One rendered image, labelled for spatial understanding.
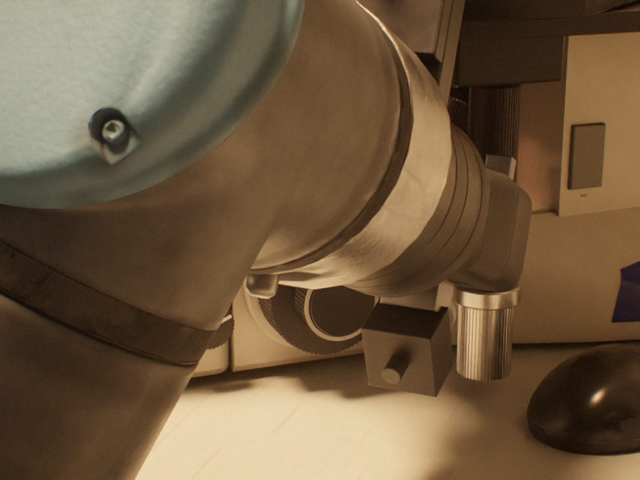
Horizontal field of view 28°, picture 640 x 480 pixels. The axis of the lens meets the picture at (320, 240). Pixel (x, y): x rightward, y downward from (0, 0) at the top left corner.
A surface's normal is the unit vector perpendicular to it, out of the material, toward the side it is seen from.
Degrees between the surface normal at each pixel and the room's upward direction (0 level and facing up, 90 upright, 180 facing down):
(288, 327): 90
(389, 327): 17
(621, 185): 90
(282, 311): 90
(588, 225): 49
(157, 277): 96
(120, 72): 60
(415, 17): 65
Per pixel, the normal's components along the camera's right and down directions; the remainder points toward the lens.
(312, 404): 0.00, -0.96
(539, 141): -0.93, 0.11
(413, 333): -0.12, -0.84
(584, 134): 0.36, 0.27
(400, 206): 0.76, 0.51
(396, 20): -0.37, -0.17
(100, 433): 0.66, 0.39
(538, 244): 0.25, -0.43
